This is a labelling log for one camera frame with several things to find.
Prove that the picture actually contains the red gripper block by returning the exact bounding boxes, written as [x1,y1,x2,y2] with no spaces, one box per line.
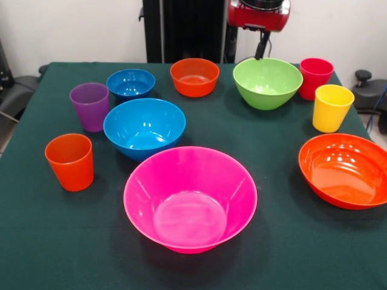
[227,0,291,61]

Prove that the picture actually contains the pink large plastic bowl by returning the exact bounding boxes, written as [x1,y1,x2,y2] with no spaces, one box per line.
[123,146,259,254]

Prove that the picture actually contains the crimson plastic cup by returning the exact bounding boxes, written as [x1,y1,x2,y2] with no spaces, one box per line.
[299,57,335,101]

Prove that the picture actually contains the orange small plastic bowl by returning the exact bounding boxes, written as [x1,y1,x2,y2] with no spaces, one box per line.
[169,57,221,98]

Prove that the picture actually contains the lemon yellow plastic cup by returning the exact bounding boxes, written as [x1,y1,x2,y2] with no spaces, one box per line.
[312,84,356,134]

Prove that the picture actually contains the dark blue small bowl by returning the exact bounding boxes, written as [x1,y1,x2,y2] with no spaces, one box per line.
[106,68,156,103]

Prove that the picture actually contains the light blue medium bowl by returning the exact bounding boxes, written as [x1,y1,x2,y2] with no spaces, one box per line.
[103,97,187,163]

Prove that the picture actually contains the orange shallow plastic bowl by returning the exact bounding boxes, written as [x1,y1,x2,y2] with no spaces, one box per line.
[298,133,387,211]

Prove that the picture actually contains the purple plastic cup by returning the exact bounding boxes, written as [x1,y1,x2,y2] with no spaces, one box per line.
[69,82,110,134]

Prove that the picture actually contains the dark green tablecloth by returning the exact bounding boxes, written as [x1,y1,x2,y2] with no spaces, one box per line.
[0,62,387,290]

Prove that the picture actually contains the orange plastic cup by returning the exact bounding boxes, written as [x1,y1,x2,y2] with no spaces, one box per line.
[44,133,95,193]

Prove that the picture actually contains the black wall cable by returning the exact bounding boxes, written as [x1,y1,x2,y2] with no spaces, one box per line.
[265,31,273,60]

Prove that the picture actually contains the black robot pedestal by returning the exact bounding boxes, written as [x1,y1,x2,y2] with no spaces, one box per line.
[139,0,244,64]

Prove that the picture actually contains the black pedestal foot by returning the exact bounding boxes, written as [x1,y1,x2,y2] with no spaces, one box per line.
[350,69,387,113]
[0,75,40,121]

